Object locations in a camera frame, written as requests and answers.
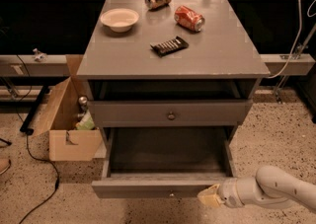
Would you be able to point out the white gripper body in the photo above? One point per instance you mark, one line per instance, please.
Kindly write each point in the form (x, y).
(230, 192)

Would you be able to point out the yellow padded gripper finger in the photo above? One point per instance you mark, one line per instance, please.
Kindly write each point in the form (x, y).
(210, 196)

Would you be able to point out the grey drawer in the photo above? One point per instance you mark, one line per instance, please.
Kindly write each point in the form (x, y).
(171, 113)
(165, 162)

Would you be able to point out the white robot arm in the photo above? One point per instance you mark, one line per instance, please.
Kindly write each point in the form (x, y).
(271, 188)

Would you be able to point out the grey top drawer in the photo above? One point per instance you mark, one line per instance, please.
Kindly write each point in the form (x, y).
(171, 113)

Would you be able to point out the grey wooden drawer cabinet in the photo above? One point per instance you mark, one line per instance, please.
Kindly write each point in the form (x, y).
(221, 63)

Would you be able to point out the green white bottle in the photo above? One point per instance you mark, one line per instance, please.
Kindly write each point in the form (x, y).
(86, 123)

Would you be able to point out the cardboard box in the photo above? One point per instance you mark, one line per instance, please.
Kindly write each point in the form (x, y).
(59, 117)

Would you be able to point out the black snack bar wrapper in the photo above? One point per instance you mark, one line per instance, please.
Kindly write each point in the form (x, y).
(170, 46)

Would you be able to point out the silver metal bottle top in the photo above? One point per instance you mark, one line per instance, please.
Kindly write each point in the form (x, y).
(83, 103)

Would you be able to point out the red soda can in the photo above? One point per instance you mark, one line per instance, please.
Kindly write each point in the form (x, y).
(189, 18)

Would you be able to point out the black metal stand leg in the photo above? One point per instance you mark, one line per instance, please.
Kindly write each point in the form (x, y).
(25, 128)

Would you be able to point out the white ceramic bowl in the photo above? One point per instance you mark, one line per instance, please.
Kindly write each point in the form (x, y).
(119, 20)

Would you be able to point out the brown shoe tip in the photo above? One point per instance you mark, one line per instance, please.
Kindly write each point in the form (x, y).
(5, 164)

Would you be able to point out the crumpled clear plastic piece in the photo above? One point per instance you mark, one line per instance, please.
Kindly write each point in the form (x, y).
(39, 56)

